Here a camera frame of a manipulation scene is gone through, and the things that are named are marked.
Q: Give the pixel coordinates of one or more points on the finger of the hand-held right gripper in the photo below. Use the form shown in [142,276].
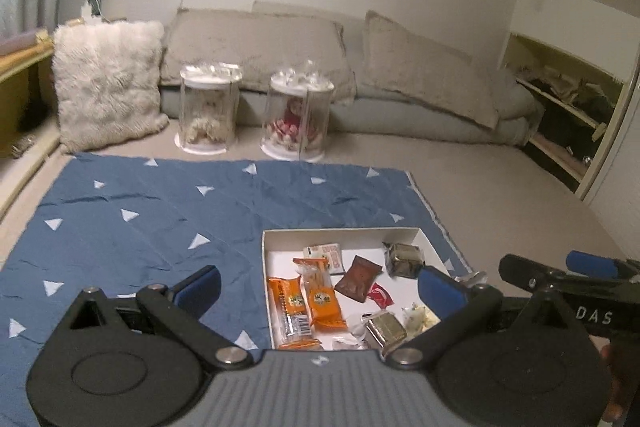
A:
[530,272]
[590,263]

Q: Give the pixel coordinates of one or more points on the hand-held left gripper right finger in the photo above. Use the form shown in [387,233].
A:
[440,294]

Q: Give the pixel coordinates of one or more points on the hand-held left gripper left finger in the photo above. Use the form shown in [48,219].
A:
[200,289]

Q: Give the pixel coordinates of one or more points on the cream green candy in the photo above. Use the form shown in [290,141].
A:
[420,319]

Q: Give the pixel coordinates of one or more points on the gold foil snack packet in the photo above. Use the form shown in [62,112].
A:
[385,331]
[404,259]

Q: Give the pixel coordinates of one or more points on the red white snack packet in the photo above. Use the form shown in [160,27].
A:
[381,297]

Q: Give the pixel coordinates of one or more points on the white cardboard box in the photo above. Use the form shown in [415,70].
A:
[400,237]

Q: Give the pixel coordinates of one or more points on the brown snack packet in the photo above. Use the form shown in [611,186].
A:
[357,279]

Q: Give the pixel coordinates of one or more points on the long orange snack bar packet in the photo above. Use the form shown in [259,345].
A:
[290,312]

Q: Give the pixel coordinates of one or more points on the clear twist-wrapped candy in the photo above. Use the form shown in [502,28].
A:
[350,332]

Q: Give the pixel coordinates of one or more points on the orange snack packet round logo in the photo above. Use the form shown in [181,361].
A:
[321,299]

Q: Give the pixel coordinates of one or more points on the white orange snack packet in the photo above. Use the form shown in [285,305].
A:
[325,254]

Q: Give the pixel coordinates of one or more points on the person's right hand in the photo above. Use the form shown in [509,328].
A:
[614,382]

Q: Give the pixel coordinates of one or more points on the beige bed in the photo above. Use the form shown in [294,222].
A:
[525,217]

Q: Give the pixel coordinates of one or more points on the blue triangle-print mat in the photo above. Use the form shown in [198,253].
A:
[125,207]

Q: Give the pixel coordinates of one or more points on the open wardrobe shelf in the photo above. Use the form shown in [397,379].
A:
[560,107]

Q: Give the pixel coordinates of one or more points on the cream plush bear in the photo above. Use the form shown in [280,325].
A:
[205,122]

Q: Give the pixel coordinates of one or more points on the folded grey duvet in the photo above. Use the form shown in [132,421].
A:
[400,119]

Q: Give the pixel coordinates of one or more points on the red white plush toy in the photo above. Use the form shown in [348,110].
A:
[290,127]

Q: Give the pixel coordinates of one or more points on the clear jar with cream plush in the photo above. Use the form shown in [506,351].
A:
[207,79]

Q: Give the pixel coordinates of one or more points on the fluffy white pillow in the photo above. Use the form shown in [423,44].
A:
[107,87]

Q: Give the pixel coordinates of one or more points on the grey marbled pillow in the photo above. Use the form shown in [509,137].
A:
[425,67]

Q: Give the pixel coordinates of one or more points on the clear jar with red plush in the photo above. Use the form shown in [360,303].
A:
[300,84]

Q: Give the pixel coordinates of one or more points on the wide grey pillow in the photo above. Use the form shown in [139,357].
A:
[250,47]

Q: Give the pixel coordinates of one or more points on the wooden bedside shelf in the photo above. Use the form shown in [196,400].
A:
[25,107]

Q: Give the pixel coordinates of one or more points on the white sliding door frame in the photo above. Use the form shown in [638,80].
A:
[612,147]

